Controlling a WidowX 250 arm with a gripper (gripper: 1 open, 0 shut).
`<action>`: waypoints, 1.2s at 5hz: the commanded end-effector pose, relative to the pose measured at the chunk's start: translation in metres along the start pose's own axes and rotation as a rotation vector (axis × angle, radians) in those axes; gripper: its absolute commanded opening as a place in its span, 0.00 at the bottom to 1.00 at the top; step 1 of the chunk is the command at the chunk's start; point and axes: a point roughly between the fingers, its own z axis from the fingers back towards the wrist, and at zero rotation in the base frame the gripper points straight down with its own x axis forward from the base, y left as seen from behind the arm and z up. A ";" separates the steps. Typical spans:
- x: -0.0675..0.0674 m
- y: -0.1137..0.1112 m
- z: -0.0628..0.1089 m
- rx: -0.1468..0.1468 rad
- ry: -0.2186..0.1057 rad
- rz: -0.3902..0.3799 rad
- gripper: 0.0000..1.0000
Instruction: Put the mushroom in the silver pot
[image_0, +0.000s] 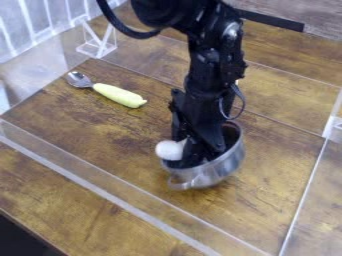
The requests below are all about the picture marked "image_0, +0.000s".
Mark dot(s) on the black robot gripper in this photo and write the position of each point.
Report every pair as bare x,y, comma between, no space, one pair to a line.
200,110

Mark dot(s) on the silver metal pot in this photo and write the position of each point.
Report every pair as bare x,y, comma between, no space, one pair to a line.
211,172

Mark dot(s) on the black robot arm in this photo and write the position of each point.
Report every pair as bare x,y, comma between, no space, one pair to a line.
214,29

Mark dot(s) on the clear acrylic front barrier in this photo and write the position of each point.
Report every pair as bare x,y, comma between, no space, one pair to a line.
206,237

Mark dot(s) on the clear acrylic barrier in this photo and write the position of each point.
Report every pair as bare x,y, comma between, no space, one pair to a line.
314,234
206,237

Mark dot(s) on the black strip on table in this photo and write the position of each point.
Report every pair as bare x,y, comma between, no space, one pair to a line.
271,20

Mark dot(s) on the clear acrylic right barrier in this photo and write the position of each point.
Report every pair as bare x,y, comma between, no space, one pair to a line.
314,234

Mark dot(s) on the spoon with yellow handle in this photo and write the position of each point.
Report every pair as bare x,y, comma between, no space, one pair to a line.
116,94

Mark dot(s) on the clear acrylic triangle bracket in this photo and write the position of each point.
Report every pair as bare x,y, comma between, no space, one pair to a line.
96,47

